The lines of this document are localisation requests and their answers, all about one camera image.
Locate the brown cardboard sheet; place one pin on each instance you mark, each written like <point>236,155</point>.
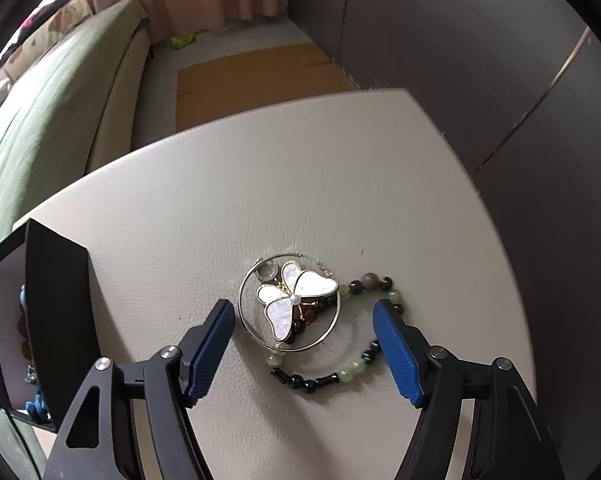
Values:
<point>260,85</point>

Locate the silver hoop bangle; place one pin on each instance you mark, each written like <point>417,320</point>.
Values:
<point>248,327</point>

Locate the small green toy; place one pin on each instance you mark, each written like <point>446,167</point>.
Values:
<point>183,41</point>

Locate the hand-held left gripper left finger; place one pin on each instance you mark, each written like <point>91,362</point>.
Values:
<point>208,350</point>

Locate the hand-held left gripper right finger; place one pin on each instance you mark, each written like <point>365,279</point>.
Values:
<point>398,355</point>

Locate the white butterfly hair clip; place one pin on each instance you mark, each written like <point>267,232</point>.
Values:
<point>285,310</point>

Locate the floral bed sheet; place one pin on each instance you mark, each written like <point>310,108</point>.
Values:
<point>40,35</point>

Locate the black gift box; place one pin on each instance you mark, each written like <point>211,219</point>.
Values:
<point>55,310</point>

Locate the beige bed base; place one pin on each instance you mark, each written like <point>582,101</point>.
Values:
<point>120,105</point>

